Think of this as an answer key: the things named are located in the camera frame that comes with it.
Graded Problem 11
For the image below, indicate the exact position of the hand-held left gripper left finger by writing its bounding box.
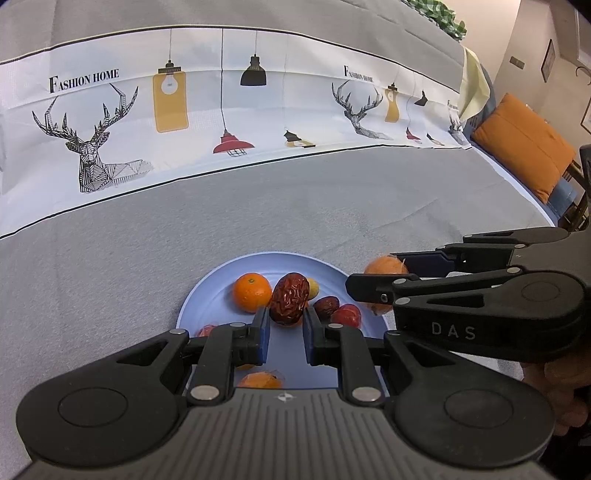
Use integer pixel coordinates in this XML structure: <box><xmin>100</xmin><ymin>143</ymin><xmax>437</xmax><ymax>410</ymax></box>
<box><xmin>115</xmin><ymin>305</ymin><xmax>271</xmax><ymax>408</ymax></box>

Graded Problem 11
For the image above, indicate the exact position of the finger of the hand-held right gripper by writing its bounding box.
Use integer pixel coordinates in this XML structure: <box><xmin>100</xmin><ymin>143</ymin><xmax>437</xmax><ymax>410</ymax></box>
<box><xmin>392</xmin><ymin>228</ymin><xmax>571</xmax><ymax>278</ymax></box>
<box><xmin>345</xmin><ymin>268</ymin><xmax>505</xmax><ymax>355</ymax></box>

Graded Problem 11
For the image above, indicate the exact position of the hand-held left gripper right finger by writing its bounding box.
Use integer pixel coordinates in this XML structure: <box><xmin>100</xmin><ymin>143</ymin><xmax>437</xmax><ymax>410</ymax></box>
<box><xmin>302</xmin><ymin>307</ymin><xmax>466</xmax><ymax>409</ymax></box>

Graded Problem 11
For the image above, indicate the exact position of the plastic-wrapped orange mandarin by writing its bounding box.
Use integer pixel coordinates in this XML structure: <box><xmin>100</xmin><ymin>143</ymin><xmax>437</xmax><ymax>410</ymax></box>
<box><xmin>237</xmin><ymin>370</ymin><xmax>284</xmax><ymax>389</ymax></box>
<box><xmin>362</xmin><ymin>255</ymin><xmax>410</xmax><ymax>317</ymax></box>

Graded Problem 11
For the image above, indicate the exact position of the light blue plate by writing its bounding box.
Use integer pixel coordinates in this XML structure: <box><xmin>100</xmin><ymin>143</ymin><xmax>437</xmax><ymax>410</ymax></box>
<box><xmin>175</xmin><ymin>251</ymin><xmax>389</xmax><ymax>398</ymax></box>

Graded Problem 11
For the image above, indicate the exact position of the large red fruit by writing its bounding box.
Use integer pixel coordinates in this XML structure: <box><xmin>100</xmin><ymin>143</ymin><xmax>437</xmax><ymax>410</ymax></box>
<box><xmin>329</xmin><ymin>303</ymin><xmax>362</xmax><ymax>329</ymax></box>

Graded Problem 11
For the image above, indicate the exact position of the wrinkled red date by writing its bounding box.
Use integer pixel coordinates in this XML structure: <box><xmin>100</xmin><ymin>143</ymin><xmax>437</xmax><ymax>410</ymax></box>
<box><xmin>270</xmin><ymin>272</ymin><xmax>310</xmax><ymax>328</ymax></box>
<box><xmin>313</xmin><ymin>296</ymin><xmax>341</xmax><ymax>320</ymax></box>

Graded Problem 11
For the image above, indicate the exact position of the person's right hand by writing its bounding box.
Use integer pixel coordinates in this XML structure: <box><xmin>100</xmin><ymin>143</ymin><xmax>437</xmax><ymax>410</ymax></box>
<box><xmin>522</xmin><ymin>357</ymin><xmax>591</xmax><ymax>437</ymax></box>

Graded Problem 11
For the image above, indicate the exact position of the grey deer-print blanket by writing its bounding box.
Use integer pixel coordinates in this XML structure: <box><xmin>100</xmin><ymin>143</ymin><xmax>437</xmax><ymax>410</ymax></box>
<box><xmin>0</xmin><ymin>0</ymin><xmax>560</xmax><ymax>480</ymax></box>

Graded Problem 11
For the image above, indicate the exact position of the wooden chair with blue cushion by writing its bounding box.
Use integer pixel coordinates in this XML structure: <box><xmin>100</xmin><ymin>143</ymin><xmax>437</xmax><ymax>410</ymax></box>
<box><xmin>547</xmin><ymin>159</ymin><xmax>589</xmax><ymax>230</ymax></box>

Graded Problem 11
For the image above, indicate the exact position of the orange pillow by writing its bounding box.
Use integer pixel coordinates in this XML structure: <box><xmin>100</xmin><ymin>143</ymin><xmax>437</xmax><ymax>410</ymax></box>
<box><xmin>471</xmin><ymin>92</ymin><xmax>578</xmax><ymax>204</ymax></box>

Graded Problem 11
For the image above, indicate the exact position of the pale yellow cloth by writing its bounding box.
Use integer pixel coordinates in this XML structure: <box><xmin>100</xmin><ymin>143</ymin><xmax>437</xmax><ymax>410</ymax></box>
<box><xmin>457</xmin><ymin>46</ymin><xmax>491</xmax><ymax>121</ymax></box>

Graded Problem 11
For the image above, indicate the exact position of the green checked cloth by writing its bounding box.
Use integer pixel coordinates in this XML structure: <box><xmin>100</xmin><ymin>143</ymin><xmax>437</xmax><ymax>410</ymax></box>
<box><xmin>402</xmin><ymin>0</ymin><xmax>468</xmax><ymax>42</ymax></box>

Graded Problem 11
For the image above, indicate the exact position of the framed wall picture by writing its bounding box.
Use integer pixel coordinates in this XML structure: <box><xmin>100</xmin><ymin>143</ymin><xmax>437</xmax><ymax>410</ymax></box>
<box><xmin>541</xmin><ymin>39</ymin><xmax>556</xmax><ymax>84</ymax></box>

